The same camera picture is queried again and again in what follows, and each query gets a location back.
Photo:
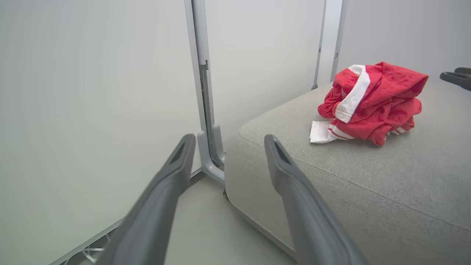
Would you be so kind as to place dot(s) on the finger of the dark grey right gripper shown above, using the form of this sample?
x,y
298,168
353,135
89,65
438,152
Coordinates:
x,y
464,70
460,79

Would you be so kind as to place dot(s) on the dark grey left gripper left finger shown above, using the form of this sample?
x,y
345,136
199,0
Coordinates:
x,y
147,228

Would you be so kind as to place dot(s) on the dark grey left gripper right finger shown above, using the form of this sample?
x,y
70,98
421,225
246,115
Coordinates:
x,y
312,228

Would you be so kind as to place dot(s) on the red white-striped sports garment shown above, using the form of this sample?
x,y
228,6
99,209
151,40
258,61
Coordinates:
x,y
386,106

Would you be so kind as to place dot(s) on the grey fabric sofa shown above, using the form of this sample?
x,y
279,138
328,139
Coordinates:
x,y
368,191

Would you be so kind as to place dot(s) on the white grey-framed partition panel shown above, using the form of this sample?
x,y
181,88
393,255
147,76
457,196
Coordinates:
x,y
404,33
92,110
265,55

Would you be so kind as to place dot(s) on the grey partition foot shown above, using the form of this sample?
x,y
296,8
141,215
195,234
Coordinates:
x,y
218,147
206,162

